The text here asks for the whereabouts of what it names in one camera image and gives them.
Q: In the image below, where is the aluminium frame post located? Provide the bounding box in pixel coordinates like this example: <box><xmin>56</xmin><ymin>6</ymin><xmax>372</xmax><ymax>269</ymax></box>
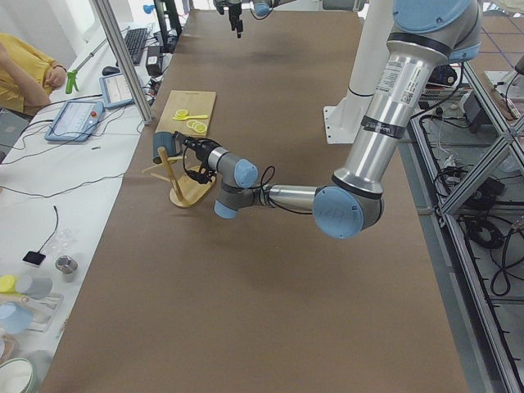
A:
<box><xmin>93</xmin><ymin>0</ymin><xmax>153</xmax><ymax>125</ymax></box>

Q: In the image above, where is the yellow cup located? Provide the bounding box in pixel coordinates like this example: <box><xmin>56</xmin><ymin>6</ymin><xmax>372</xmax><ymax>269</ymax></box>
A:
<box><xmin>0</xmin><ymin>275</ymin><xmax>18</xmax><ymax>294</ymax></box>

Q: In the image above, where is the small metal cup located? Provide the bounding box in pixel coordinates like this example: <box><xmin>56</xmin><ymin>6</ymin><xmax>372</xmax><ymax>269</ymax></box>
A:
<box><xmin>55</xmin><ymin>255</ymin><xmax>79</xmax><ymax>282</ymax></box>

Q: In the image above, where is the black camera cable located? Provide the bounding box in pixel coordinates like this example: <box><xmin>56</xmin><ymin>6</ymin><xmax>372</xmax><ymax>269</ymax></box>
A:
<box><xmin>181</xmin><ymin>142</ymin><xmax>316</xmax><ymax>215</ymax></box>

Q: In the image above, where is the blue cup with green inside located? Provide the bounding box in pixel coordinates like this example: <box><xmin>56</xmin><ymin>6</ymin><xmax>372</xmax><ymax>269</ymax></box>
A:
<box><xmin>152</xmin><ymin>131</ymin><xmax>176</xmax><ymax>164</ymax></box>

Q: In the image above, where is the black computer mouse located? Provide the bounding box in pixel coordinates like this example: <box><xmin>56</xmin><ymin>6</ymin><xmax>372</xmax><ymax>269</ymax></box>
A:
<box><xmin>102</xmin><ymin>66</ymin><xmax>120</xmax><ymax>76</ymax></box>

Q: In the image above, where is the teach pendant near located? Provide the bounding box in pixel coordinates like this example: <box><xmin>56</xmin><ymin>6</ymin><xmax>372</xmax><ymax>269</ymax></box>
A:
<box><xmin>44</xmin><ymin>100</ymin><xmax>105</xmax><ymax>143</ymax></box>

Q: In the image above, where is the green handled tool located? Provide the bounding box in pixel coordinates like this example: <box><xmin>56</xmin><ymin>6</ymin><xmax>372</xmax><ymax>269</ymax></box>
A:
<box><xmin>65</xmin><ymin>39</ymin><xmax>107</xmax><ymax>94</ymax></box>

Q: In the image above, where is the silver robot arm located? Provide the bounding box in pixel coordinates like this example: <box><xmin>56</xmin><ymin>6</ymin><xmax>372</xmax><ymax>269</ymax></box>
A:
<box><xmin>173</xmin><ymin>1</ymin><xmax>481</xmax><ymax>239</ymax></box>

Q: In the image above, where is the small black square pad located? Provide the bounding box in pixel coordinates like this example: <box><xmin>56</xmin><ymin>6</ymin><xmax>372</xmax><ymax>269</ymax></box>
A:
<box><xmin>22</xmin><ymin>251</ymin><xmax>46</xmax><ymax>266</ymax></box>

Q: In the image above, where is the pale blue cup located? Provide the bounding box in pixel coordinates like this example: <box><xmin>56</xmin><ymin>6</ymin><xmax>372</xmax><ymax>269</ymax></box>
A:
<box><xmin>0</xmin><ymin>302</ymin><xmax>34</xmax><ymax>334</ymax></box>

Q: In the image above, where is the wooden cutting board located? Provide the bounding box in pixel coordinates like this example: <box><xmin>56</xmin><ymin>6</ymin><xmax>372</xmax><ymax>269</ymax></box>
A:
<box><xmin>156</xmin><ymin>90</ymin><xmax>216</xmax><ymax>137</ymax></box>

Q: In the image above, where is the teach pendant far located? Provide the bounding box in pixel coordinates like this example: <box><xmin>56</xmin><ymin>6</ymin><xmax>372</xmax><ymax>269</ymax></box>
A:
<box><xmin>99</xmin><ymin>73</ymin><xmax>134</xmax><ymax>109</ymax></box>

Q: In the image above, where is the person in yellow shirt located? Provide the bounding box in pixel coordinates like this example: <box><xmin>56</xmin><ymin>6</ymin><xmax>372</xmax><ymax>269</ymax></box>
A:
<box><xmin>1</xmin><ymin>33</ymin><xmax>67</xmax><ymax>117</ymax></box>

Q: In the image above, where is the black keyboard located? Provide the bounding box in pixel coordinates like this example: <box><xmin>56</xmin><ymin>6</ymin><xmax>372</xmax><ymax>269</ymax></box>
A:
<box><xmin>124</xmin><ymin>28</ymin><xmax>148</xmax><ymax>65</ymax></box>

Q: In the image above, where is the light green bowl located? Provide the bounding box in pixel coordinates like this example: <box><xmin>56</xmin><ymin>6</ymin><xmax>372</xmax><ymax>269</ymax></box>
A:
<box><xmin>1</xmin><ymin>358</ymin><xmax>36</xmax><ymax>393</ymax></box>

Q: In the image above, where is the teach pendant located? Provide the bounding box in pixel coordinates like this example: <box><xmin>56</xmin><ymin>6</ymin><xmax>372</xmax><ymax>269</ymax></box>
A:
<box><xmin>99</xmin><ymin>73</ymin><xmax>134</xmax><ymax>109</ymax></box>
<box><xmin>44</xmin><ymin>100</ymin><xmax>105</xmax><ymax>143</ymax></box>

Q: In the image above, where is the white column with base plate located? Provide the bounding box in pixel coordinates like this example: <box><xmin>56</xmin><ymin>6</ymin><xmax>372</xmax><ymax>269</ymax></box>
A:
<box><xmin>323</xmin><ymin>0</ymin><xmax>393</xmax><ymax>144</ymax></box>

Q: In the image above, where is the lemon slice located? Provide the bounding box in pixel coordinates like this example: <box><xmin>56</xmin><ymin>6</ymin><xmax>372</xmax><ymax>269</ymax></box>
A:
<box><xmin>193</xmin><ymin>123</ymin><xmax>207</xmax><ymax>134</ymax></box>

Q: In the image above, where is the wooden cup storage rack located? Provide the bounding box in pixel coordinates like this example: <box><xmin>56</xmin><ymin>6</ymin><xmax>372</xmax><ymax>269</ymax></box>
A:
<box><xmin>142</xmin><ymin>147</ymin><xmax>215</xmax><ymax>208</ymax></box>

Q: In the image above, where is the yellow plastic knife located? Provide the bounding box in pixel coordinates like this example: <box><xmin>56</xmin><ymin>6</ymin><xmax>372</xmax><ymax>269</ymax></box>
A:
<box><xmin>172</xmin><ymin>115</ymin><xmax>209</xmax><ymax>121</ymax></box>

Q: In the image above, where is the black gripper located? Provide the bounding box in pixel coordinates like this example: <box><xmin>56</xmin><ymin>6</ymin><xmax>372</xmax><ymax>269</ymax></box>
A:
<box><xmin>228</xmin><ymin>0</ymin><xmax>243</xmax><ymax>38</ymax></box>
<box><xmin>174</xmin><ymin>131</ymin><xmax>219</xmax><ymax>167</ymax></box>

